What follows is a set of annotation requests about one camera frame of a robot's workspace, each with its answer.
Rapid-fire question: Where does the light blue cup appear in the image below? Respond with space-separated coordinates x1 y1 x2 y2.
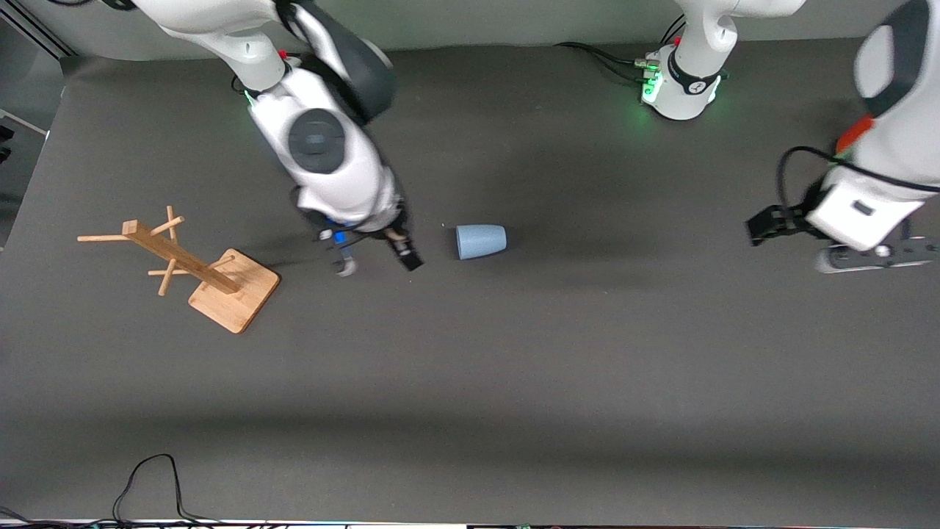
456 224 508 261

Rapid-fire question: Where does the orange cylindrical container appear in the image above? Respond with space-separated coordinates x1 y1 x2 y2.
836 114 876 155

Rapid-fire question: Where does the wooden mug tree stand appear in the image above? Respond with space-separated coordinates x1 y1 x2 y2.
77 206 281 334

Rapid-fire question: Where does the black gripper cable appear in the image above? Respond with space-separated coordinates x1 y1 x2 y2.
776 145 940 221

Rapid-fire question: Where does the black base cable bundle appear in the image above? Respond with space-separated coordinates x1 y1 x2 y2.
553 13 687 83

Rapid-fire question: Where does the thin black looped cable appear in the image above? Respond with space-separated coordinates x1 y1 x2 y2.
112 453 221 525

